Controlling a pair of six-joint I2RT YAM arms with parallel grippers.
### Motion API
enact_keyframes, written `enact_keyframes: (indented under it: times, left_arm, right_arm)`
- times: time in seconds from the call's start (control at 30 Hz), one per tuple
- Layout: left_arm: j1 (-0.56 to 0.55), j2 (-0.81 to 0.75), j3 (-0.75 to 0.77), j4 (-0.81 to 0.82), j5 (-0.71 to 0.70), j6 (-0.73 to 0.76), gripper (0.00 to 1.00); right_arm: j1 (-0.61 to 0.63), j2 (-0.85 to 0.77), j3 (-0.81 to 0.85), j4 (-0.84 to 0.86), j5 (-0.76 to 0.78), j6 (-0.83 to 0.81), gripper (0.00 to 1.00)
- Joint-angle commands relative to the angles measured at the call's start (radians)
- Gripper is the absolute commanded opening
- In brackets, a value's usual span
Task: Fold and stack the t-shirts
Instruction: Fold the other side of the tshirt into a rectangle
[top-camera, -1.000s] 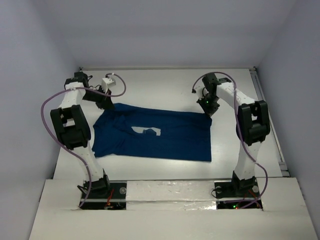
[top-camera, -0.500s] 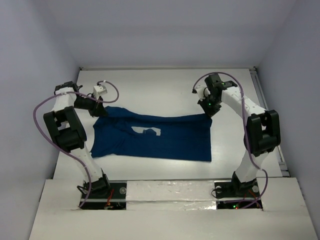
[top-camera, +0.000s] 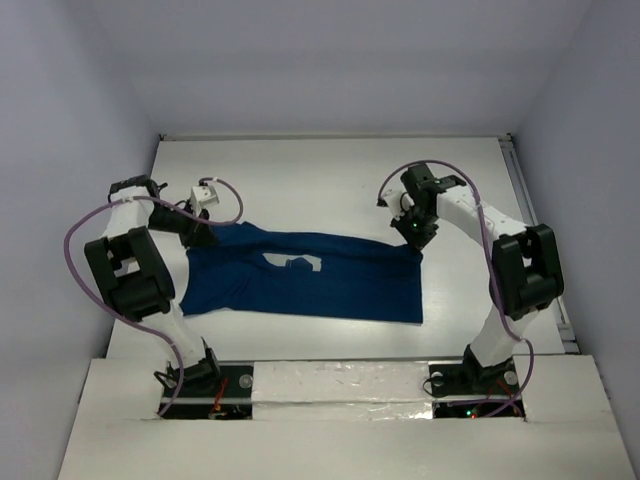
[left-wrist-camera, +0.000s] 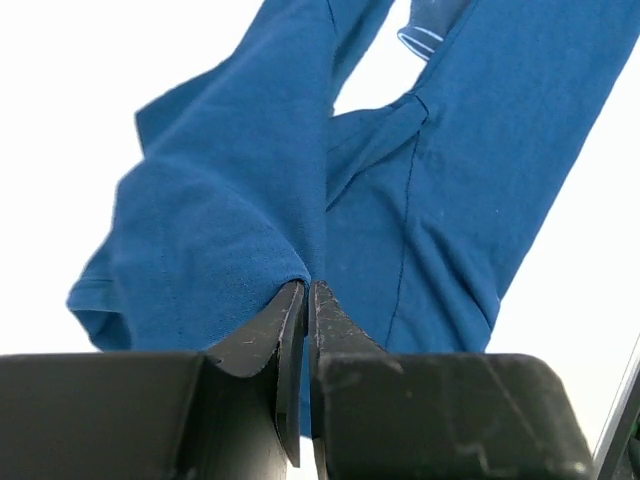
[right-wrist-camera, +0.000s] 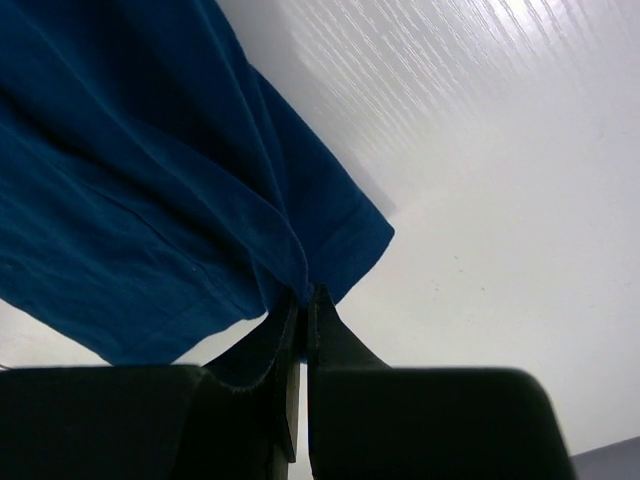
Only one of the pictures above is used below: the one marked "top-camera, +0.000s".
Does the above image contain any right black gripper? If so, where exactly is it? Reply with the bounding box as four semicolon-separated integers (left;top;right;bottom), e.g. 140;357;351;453
392;204;439;254

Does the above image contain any blue t shirt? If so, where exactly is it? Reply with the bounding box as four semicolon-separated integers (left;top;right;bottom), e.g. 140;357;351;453
180;222;424;325

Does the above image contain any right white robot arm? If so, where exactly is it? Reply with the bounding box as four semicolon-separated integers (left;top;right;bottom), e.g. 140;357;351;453
377;160;564;398

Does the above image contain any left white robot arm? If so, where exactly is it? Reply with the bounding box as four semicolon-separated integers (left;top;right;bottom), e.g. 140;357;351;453
84;175;222;395

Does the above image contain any silver foil strip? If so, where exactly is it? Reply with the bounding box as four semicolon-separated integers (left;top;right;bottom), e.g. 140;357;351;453
251;361;433;421

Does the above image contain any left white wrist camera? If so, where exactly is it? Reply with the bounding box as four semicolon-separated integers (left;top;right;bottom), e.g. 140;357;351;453
189;184;219;216

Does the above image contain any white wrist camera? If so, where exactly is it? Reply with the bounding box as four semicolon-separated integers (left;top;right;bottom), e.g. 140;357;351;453
189;184;219;216
376;190;405;218

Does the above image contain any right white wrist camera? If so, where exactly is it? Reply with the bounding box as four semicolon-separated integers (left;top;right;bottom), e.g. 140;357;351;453
376;190;405;218

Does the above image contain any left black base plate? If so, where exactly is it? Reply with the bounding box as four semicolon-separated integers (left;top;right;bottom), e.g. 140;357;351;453
154;363;254;420

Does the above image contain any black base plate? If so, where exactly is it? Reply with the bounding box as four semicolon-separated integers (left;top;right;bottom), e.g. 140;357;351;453
154;363;254;420
422;360;525;420

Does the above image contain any aluminium side rail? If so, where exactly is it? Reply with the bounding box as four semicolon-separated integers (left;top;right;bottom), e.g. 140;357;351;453
498;135;581;355

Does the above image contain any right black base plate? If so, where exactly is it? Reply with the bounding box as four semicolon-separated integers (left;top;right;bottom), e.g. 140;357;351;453
422;360;525;420

